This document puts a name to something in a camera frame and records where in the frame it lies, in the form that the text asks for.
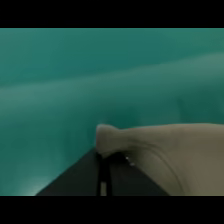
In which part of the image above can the beige garment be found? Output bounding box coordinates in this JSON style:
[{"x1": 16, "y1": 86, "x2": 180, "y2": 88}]
[{"x1": 95, "y1": 123, "x2": 224, "y2": 197}]

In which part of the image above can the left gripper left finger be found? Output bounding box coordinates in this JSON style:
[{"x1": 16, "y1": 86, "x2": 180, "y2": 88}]
[{"x1": 35, "y1": 147, "x2": 102, "y2": 197}]

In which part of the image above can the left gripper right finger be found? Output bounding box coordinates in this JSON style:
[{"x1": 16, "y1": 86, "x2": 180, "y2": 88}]
[{"x1": 105, "y1": 153, "x2": 170, "y2": 197}]

